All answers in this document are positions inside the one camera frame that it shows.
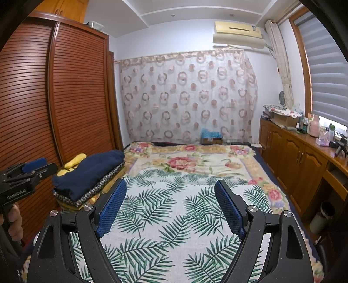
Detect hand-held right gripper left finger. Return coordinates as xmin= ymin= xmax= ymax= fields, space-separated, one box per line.
xmin=27 ymin=178 xmax=128 ymax=283

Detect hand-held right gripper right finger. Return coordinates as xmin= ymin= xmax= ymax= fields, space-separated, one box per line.
xmin=214 ymin=180 xmax=317 ymax=283

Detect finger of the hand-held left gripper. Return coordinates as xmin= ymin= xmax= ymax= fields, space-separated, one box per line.
xmin=22 ymin=158 xmax=48 ymax=173
xmin=16 ymin=163 xmax=59 ymax=182

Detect navy printed T-shirt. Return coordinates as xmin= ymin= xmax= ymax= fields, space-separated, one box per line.
xmin=52 ymin=150 xmax=125 ymax=202

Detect person's left hand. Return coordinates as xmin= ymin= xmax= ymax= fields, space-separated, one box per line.
xmin=0 ymin=203 xmax=24 ymax=247

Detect studded dark garment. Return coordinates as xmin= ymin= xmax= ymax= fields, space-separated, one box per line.
xmin=53 ymin=160 xmax=127 ymax=210

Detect white leaf-print sheet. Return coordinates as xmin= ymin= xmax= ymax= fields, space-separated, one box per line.
xmin=33 ymin=167 xmax=275 ymax=283

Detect floral fleece blanket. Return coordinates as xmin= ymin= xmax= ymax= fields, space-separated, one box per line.
xmin=124 ymin=141 xmax=321 ymax=273

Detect blue plastic bag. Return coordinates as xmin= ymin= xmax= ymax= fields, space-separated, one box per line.
xmin=201 ymin=128 xmax=222 ymax=140

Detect wooden louvred wardrobe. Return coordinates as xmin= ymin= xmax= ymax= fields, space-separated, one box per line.
xmin=0 ymin=0 xmax=123 ymax=245

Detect long wooden cabinet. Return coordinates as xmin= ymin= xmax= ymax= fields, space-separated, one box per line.
xmin=258 ymin=117 xmax=348 ymax=226

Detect grey waste bin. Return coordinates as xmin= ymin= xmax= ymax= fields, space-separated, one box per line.
xmin=309 ymin=201 xmax=335 ymax=234

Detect black chair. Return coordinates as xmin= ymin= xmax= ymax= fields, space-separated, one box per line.
xmin=314 ymin=239 xmax=331 ymax=283

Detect open cardboard box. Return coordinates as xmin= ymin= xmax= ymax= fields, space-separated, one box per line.
xmin=273 ymin=113 xmax=298 ymax=128

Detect floral cloth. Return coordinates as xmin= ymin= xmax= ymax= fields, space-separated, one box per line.
xmin=263 ymin=104 xmax=298 ymax=115

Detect pink bottle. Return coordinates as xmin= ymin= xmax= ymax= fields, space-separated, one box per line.
xmin=308 ymin=114 xmax=320 ymax=136

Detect small black tripod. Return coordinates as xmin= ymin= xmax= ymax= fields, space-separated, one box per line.
xmin=330 ymin=136 xmax=348 ymax=157

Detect beige tied window curtain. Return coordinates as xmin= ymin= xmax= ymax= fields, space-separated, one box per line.
xmin=265 ymin=20 xmax=295 ymax=109

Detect sheer ring-patterned wall curtain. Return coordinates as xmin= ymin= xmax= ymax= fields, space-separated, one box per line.
xmin=114 ymin=50 xmax=259 ymax=145

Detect wooden window frame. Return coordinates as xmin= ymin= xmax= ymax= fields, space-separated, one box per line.
xmin=288 ymin=5 xmax=348 ymax=128

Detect cream wall air conditioner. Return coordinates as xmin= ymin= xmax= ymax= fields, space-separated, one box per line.
xmin=212 ymin=20 xmax=268 ymax=51

